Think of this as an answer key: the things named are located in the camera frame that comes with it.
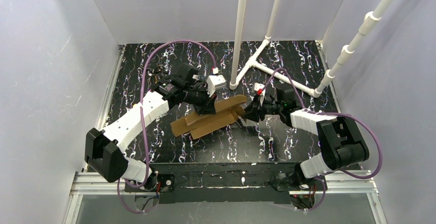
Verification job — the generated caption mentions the brown cardboard box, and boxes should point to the brown cardboard box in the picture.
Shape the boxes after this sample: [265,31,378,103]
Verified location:
[171,95,247,139]

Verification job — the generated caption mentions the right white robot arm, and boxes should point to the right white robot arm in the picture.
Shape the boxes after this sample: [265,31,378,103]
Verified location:
[242,83,369,183]

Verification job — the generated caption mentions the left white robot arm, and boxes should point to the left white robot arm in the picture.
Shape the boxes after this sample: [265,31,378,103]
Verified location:
[84,64,226,185]

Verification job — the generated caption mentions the black pliers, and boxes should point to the black pliers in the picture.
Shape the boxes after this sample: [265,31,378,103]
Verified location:
[146,64,169,76]

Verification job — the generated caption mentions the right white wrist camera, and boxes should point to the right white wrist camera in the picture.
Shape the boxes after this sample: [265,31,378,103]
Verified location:
[252,82,265,106]

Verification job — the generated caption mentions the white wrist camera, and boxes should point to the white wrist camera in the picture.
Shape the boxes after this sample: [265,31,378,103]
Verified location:
[206,75,226,97]
[252,82,265,106]

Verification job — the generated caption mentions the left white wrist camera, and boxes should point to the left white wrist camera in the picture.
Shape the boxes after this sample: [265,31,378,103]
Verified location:
[206,75,226,97]

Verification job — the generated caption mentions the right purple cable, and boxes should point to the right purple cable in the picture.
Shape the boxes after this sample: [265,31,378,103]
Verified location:
[260,67,384,212]

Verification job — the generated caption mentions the purple cable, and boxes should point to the purple cable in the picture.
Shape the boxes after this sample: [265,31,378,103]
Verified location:
[116,40,220,215]
[260,67,384,212]

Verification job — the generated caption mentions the white PVC pipe frame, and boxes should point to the white PVC pipe frame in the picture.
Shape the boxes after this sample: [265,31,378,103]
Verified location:
[229,0,322,98]

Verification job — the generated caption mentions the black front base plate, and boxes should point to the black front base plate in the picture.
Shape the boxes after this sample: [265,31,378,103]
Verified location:
[122,162,327,204]

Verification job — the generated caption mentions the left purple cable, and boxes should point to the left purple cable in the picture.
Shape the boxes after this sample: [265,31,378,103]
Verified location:
[116,40,220,215]

